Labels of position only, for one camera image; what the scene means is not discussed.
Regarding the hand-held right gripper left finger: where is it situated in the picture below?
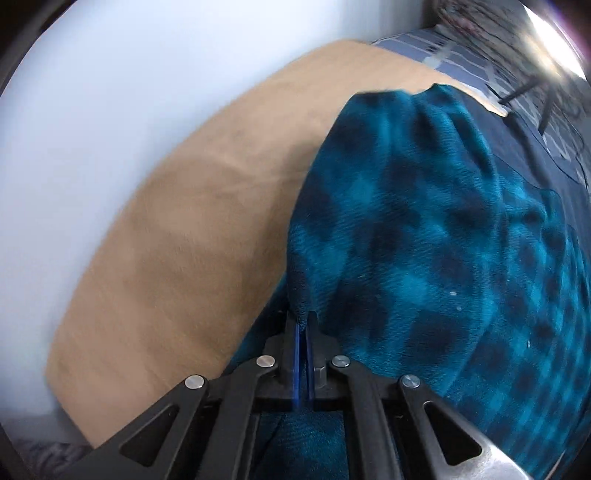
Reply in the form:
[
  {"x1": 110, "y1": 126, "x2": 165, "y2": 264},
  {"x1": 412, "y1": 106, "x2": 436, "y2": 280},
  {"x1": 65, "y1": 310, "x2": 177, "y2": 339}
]
[{"x1": 69, "y1": 310, "x2": 305, "y2": 480}]

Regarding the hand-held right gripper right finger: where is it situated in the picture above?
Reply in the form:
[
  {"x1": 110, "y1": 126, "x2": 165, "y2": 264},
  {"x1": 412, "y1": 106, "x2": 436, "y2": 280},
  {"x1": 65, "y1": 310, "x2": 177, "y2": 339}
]
[{"x1": 306, "y1": 311, "x2": 532, "y2": 480}]

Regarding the teal plaid fleece garment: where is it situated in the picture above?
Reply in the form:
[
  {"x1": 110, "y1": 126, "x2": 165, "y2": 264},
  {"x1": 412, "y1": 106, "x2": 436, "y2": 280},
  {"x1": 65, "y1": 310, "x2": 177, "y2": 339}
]
[{"x1": 226, "y1": 83, "x2": 591, "y2": 480}]

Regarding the tan blanket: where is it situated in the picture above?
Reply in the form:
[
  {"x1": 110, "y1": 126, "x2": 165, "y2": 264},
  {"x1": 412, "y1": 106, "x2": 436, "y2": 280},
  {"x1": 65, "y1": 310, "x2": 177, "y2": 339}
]
[{"x1": 45, "y1": 39, "x2": 509, "y2": 450}]

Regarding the grey mottled cloth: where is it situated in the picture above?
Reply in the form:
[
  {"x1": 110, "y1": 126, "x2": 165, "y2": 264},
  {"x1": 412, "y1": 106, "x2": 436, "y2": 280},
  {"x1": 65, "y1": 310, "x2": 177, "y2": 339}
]
[{"x1": 7, "y1": 436, "x2": 95, "y2": 480}]

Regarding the dark navy cloth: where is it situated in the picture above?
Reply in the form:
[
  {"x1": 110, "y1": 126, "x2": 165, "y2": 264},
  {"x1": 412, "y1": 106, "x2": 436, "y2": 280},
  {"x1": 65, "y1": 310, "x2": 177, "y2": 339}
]
[{"x1": 455, "y1": 99, "x2": 591, "y2": 199}]

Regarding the blue striped bedding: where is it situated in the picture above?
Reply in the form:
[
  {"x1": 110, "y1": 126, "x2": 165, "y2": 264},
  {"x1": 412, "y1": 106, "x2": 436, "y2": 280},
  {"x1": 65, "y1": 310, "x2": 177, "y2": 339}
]
[{"x1": 372, "y1": 25, "x2": 591, "y2": 158}]

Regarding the grey patterned fabric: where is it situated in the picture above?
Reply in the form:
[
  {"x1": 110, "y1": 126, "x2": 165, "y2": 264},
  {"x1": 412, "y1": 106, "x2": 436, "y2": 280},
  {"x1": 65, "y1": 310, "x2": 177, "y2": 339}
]
[{"x1": 434, "y1": 0, "x2": 546, "y2": 51}]

